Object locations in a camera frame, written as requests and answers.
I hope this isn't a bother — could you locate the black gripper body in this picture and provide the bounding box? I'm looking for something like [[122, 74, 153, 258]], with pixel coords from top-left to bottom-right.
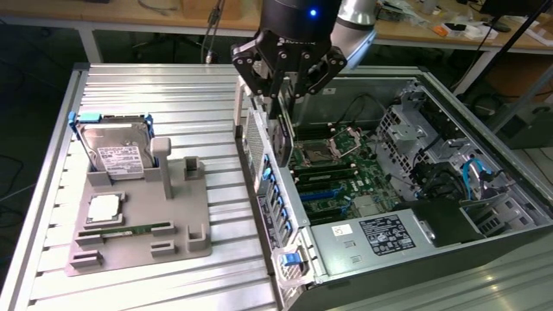
[[253, 0, 338, 71]]

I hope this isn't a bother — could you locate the black graphics card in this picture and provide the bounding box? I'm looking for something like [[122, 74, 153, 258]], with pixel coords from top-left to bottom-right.
[[261, 87, 298, 168]]

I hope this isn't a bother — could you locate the open metal socket cover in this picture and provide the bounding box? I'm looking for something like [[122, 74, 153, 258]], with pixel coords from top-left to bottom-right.
[[326, 124, 364, 159]]

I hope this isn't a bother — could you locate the metal disk bay cage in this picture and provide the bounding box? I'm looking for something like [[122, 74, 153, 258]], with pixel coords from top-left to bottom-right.
[[443, 137, 543, 237], [374, 97, 443, 168]]

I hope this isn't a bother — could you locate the CPU socket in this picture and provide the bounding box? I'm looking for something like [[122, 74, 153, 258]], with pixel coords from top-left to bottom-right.
[[294, 141, 342, 167]]

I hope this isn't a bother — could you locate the white packaging with black part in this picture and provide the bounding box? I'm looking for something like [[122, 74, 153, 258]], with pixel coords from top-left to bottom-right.
[[443, 21, 484, 40]]

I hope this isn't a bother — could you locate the green motherboard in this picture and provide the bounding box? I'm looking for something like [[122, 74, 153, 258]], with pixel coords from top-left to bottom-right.
[[275, 124, 396, 227]]

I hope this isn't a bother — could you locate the black installed RAM stick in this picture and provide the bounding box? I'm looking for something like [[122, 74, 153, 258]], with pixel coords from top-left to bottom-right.
[[295, 170, 348, 183]]

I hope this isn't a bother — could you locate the silver hard disk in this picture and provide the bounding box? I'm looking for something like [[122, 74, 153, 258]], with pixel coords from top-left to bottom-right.
[[74, 120, 151, 181]]

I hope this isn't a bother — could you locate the black slanted rod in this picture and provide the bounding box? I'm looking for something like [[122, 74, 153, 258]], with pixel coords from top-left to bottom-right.
[[448, 9, 544, 95]]

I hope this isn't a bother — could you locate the blue expansion slot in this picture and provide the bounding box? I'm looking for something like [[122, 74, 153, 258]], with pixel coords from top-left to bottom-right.
[[300, 189, 344, 202]]

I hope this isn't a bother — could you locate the black monitor with stand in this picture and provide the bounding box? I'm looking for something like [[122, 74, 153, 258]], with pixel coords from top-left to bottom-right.
[[478, 0, 526, 33]]

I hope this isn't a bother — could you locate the silver chipset heatsink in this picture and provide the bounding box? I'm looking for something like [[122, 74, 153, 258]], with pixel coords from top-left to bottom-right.
[[351, 196, 376, 217]]

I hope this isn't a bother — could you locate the hard disk drive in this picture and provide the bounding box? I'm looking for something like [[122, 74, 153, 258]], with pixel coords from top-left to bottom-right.
[[65, 111, 153, 174]]

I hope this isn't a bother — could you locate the black box on floor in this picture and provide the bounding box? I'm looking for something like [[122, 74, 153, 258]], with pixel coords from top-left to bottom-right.
[[494, 105, 553, 150]]

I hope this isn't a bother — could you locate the grey parts rack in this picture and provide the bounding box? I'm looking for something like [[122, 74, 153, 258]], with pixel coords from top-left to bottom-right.
[[63, 135, 214, 279]]

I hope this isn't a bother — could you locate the silver CPU chip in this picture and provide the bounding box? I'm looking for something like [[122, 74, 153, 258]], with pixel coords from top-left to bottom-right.
[[85, 196, 121, 224]]

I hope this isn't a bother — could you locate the grey power supply unit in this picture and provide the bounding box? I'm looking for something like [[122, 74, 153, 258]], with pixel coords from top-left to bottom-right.
[[307, 208, 435, 276]]

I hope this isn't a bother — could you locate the green RAM stick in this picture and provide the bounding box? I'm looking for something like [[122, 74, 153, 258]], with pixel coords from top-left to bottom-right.
[[79, 225, 155, 239]]

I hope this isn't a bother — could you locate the open black PC case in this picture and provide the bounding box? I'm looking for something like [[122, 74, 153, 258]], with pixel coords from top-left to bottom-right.
[[231, 66, 553, 311]]

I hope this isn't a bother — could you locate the grey hanging cable with connector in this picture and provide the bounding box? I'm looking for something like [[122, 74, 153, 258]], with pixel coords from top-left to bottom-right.
[[201, 0, 227, 65]]

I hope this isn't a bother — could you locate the wooden desk white frame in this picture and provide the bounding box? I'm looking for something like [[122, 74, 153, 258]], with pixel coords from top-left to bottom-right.
[[0, 0, 277, 64], [370, 0, 553, 95]]

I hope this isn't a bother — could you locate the black power cable bundle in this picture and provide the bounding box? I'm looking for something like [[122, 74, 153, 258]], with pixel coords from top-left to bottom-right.
[[411, 161, 460, 199]]

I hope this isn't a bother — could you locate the blue disk wire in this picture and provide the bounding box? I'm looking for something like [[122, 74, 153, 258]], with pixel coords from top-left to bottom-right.
[[459, 155, 492, 203]]

